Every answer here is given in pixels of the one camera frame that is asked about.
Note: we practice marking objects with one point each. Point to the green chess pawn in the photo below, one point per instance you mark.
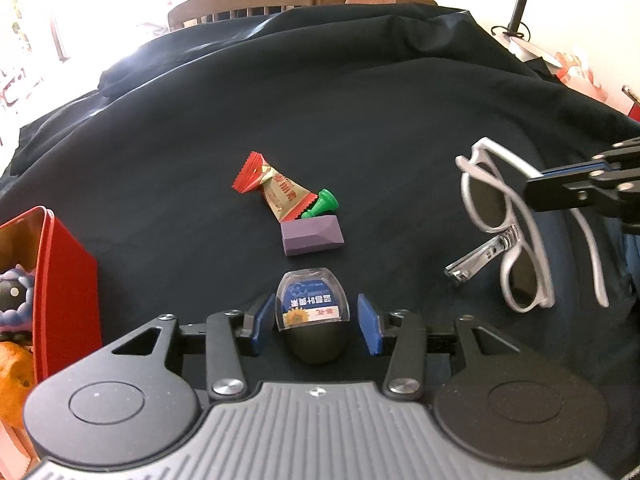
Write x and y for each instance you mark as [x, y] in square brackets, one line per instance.
[326, 203]

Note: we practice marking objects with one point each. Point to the silver nail clipper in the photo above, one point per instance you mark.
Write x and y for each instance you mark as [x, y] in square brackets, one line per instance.
[466, 267]

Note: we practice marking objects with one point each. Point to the red metal tin box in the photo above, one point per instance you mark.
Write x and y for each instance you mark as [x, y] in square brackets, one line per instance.
[66, 315]

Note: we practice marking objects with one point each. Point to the wooden slatted chair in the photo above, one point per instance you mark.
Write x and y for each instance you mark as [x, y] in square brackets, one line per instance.
[194, 10]

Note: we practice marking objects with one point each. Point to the orange fruit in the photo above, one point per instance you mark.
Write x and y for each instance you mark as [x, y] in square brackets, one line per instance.
[17, 378]

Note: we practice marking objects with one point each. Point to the dental floss container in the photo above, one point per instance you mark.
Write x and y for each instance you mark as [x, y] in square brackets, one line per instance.
[312, 314]

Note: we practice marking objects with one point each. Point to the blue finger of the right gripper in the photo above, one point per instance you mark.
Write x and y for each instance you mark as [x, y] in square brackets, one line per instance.
[573, 169]

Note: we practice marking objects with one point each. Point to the purple monster toy figure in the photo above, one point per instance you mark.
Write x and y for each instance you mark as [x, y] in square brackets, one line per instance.
[17, 300]

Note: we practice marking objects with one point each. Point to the dark navy table cloth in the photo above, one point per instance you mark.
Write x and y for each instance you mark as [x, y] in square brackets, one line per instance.
[373, 103]

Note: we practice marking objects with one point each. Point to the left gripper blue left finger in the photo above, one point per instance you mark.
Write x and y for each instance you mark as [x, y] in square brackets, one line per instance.
[257, 324]

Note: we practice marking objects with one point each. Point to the red beige candy wrapper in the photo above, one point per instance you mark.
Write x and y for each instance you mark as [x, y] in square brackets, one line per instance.
[286, 198]

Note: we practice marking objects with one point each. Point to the purple faceted block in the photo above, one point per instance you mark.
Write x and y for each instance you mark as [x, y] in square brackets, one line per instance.
[304, 236]

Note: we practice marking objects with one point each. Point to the white frame sunglasses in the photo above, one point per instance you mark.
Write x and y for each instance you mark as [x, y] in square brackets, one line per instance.
[493, 206]

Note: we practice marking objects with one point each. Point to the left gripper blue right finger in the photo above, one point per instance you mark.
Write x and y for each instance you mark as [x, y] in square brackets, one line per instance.
[370, 325]

